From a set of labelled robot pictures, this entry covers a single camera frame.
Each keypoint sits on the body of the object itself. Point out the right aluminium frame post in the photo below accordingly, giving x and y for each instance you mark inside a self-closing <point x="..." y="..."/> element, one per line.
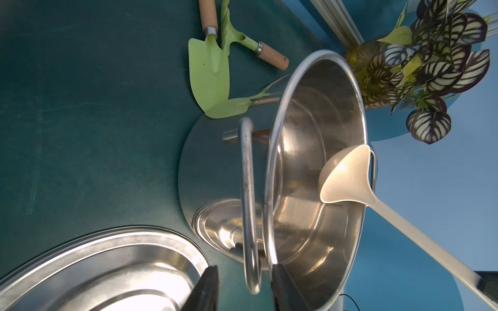
<point x="339" y="21"/>

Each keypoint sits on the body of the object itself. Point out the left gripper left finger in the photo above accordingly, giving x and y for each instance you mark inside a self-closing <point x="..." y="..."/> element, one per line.
<point x="205" y="295"/>

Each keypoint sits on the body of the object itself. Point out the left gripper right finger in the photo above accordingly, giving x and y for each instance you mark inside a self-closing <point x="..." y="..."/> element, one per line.
<point x="286" y="295"/>

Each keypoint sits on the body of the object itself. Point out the stainless steel pot lid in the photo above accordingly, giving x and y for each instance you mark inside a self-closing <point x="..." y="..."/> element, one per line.
<point x="136" y="267"/>

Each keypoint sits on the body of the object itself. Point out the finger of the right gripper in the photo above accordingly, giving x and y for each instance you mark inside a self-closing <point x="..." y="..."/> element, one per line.
<point x="488" y="285"/>

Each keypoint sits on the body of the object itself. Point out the beige plastic ladle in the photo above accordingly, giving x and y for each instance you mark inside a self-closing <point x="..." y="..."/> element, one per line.
<point x="345" y="178"/>

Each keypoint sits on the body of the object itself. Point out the potted plant with striped leaves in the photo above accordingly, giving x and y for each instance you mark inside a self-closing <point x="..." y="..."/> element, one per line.
<point x="420" y="65"/>

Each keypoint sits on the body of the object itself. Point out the green garden trowel wooden handle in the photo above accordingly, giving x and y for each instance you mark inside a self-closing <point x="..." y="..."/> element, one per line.
<point x="209" y="72"/>

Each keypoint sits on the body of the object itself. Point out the green garden fork wooden handle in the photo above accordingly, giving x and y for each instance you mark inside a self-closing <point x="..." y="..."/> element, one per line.
<point x="230" y="35"/>

